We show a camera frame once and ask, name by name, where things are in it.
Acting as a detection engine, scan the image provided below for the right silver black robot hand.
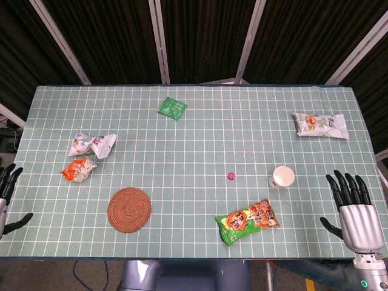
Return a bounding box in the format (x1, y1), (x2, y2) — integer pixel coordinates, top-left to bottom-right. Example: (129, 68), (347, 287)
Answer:
(319, 169), (384, 252)

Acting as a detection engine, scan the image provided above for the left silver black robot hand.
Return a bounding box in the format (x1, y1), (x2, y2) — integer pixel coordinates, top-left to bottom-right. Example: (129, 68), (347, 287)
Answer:
(0, 163), (34, 240)

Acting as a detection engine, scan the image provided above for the white paper cup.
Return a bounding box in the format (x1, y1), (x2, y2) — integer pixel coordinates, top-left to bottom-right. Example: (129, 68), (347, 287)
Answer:
(269, 166), (295, 189)

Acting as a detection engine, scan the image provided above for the green grid-patterned tablecloth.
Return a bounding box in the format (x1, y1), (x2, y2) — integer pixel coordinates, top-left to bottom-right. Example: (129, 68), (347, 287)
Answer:
(0, 84), (388, 260)

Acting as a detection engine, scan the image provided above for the orange white snack bag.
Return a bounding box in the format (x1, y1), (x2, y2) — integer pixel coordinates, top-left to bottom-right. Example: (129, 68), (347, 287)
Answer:
(60, 156), (98, 184)

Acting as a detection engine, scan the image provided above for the crumpled white snack bag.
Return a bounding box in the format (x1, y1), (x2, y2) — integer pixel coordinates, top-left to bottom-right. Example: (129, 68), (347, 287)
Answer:
(68, 130), (118, 160)

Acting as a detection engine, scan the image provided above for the white flat snack bag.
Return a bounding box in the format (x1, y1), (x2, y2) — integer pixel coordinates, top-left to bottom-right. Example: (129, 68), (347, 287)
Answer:
(292, 112), (349, 140)

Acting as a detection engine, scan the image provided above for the green orange snack bag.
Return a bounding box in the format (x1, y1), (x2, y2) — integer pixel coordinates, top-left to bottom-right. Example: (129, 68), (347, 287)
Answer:
(215, 198), (280, 247)

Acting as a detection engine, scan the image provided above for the round woven rattan coaster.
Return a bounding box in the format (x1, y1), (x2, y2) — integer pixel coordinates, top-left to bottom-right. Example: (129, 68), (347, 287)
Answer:
(107, 187), (152, 233)

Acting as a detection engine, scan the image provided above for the green sachet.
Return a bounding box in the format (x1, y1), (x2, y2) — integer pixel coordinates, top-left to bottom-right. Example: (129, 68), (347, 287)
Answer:
(156, 96), (189, 121)

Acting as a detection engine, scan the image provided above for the blue-grey robot torso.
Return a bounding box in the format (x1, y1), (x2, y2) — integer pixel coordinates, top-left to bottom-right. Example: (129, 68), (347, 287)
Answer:
(120, 259), (252, 291)

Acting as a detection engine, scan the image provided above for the black floor cable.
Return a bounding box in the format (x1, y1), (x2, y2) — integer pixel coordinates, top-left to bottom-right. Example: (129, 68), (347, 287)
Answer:
(72, 259), (85, 284)

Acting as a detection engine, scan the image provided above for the white double partition post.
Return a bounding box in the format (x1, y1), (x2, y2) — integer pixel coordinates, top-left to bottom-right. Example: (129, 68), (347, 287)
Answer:
(147, 0), (171, 85)

